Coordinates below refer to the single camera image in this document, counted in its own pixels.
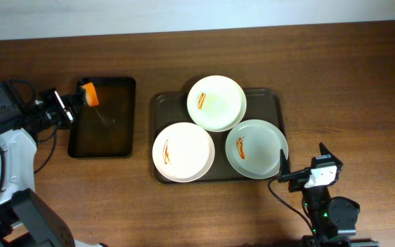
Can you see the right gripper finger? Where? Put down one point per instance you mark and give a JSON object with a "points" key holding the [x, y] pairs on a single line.
{"points": [[327, 156], [284, 164]]}

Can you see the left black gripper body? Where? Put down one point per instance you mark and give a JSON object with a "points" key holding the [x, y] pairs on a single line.
{"points": [[68, 103]]}

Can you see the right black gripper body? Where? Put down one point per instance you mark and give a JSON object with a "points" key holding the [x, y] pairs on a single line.
{"points": [[297, 175]]}

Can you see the white plate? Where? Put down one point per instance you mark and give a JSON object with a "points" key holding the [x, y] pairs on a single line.
{"points": [[183, 152], [253, 148], [216, 103]]}

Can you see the orange green sponge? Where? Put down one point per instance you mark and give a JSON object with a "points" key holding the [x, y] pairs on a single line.
{"points": [[90, 95]]}

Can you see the white plate back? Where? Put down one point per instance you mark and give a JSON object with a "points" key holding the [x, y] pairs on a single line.
{"points": [[216, 103]]}

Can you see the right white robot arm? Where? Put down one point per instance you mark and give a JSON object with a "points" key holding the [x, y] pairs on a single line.
{"points": [[331, 220]]}

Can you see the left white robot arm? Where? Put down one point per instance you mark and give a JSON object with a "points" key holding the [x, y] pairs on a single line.
{"points": [[25, 219]]}

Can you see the small black water tray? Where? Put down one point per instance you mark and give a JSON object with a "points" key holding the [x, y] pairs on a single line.
{"points": [[105, 130]]}

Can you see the large brown serving tray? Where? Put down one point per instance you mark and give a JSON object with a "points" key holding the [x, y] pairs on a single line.
{"points": [[171, 107]]}

